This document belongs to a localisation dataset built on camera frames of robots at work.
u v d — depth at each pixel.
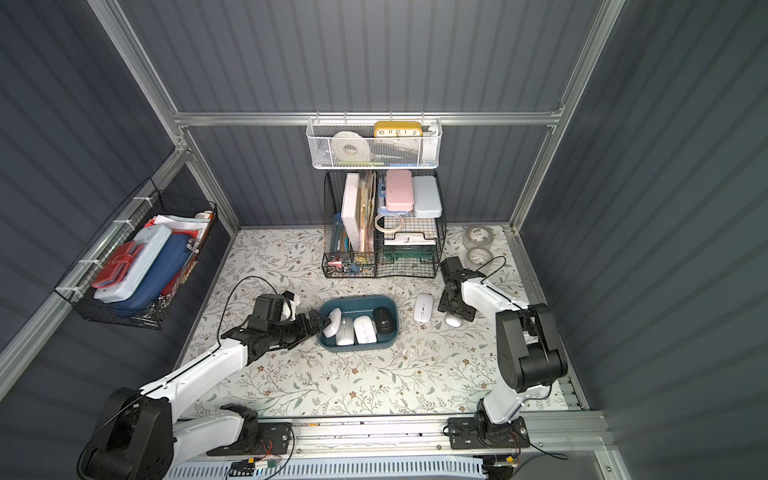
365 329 0.89
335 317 0.90
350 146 0.84
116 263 0.63
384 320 0.91
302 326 0.76
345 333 0.89
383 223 0.96
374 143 0.88
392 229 0.91
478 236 1.16
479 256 1.11
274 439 0.74
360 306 0.96
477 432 0.73
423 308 0.94
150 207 0.78
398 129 0.87
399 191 0.96
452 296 0.69
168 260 0.70
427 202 0.96
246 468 0.72
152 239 0.69
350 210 0.91
